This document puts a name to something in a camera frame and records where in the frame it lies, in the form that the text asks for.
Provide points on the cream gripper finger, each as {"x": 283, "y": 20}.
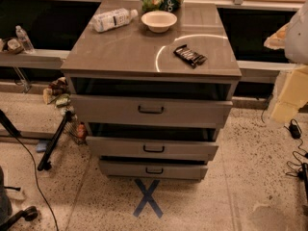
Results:
{"x": 293, "y": 96}

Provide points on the black rxbar chocolate bar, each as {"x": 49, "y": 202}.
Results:
{"x": 190, "y": 57}

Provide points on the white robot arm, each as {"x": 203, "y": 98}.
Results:
{"x": 300, "y": 18}

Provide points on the white paper bowl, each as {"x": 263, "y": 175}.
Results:
{"x": 158, "y": 21}

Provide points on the small bowl on shelf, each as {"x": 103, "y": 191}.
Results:
{"x": 12, "y": 46}

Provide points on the black power adapter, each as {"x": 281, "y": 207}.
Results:
{"x": 294, "y": 129}

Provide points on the grey drawer cabinet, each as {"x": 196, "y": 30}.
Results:
{"x": 132, "y": 61}

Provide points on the middle grey drawer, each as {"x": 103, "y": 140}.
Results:
{"x": 153, "y": 149}

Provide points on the grey drawer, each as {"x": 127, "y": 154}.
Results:
{"x": 147, "y": 170}
{"x": 151, "y": 111}
{"x": 153, "y": 149}

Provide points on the green chip bag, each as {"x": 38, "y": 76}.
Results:
{"x": 161, "y": 5}

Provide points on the blue tape cross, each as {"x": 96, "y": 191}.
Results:
{"x": 147, "y": 198}

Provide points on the top grey drawer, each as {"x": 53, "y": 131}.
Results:
{"x": 151, "y": 111}

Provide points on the bottom grey drawer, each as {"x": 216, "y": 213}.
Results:
{"x": 147, "y": 170}

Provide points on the clear plastic bottle lying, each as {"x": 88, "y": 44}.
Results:
{"x": 110, "y": 20}

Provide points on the orange bottle on floor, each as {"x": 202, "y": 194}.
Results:
{"x": 81, "y": 131}

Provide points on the snack pile on floor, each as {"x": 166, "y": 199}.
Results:
{"x": 55, "y": 90}

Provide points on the black tripod leg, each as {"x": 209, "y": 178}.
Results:
{"x": 44, "y": 163}

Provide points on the upright water bottle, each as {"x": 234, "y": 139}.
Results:
{"x": 24, "y": 39}

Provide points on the black chair wheel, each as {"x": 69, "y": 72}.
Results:
{"x": 28, "y": 214}

